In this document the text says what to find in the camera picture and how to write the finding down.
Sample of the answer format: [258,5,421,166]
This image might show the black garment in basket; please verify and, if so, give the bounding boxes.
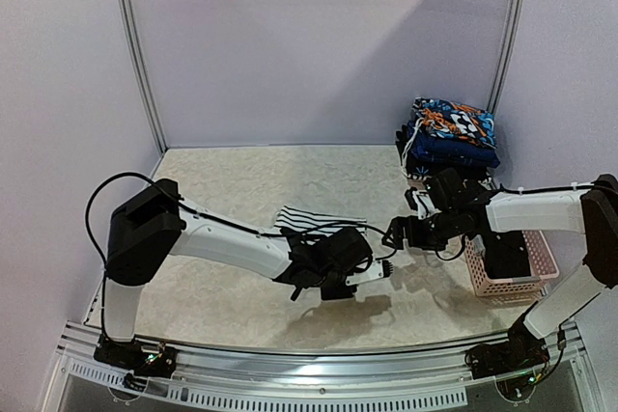
[482,231,532,280]

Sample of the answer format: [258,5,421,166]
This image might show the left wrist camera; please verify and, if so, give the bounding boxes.
[346,260,393,287]

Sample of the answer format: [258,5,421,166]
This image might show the dark blue folded garment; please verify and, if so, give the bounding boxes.
[406,124,500,168]

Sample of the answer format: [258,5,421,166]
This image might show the aluminium corner post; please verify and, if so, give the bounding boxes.
[487,0,524,114]
[118,0,169,155]

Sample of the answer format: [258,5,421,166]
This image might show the aluminium front rail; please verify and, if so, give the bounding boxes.
[42,322,603,411]

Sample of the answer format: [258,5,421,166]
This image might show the black white striped shirt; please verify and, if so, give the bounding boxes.
[273,206,368,236]

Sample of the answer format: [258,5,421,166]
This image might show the left aluminium corner post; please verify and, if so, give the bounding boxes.
[118,0,169,155]

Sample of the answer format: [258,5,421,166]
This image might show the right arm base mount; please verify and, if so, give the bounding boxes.
[464,317,550,379]

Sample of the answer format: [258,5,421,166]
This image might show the grey garment in basket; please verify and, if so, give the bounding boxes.
[470,235,486,257]

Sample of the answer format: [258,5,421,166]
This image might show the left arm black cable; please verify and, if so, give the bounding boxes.
[85,170,402,331]

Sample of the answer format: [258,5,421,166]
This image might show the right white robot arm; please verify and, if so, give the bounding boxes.
[382,169,617,370]

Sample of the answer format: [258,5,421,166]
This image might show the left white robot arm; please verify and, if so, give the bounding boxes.
[102,179,385,368]

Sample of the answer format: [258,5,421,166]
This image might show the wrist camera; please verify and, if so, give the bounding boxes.
[405,187,435,220]
[346,260,393,287]

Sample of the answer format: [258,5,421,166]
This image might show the pink plastic laundry basket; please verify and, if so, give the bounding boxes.
[463,230,560,299]

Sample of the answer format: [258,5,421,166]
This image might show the black printed folded garment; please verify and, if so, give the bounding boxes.
[395,126,492,184]

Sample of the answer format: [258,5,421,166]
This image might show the blue orange patterned shorts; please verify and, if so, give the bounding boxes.
[412,98,496,150]

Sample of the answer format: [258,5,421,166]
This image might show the right aluminium corner post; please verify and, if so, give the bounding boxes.
[487,0,524,114]

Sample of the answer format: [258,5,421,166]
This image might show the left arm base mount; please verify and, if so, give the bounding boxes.
[94,335,179,378]

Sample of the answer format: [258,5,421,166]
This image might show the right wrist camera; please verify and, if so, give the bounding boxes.
[405,187,435,220]

